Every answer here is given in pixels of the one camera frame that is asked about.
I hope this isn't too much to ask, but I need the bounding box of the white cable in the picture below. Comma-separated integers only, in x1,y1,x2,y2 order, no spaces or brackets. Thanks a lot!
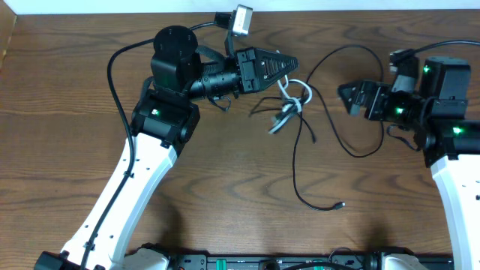
268,50,314,135

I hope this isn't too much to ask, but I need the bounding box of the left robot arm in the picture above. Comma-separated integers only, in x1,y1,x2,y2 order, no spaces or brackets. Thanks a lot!
35,25,299,269

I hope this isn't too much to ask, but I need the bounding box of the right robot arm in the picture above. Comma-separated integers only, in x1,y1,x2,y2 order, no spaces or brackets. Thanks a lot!
337,56,479,269

